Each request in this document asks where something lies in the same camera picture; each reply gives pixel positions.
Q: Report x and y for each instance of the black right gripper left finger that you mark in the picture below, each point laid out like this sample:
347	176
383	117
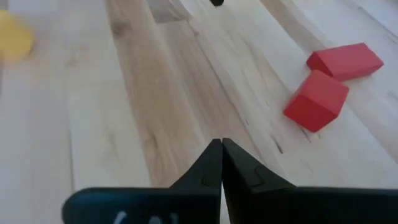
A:
186	202

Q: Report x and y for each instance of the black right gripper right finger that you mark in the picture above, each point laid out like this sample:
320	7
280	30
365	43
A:
280	205

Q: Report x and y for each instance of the red cube block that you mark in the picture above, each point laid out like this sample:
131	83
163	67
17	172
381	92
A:
317	99

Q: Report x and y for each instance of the red rectangular block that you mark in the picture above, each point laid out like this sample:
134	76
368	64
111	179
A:
345	60

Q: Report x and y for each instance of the short yellow block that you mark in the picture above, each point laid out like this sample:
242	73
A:
14	35

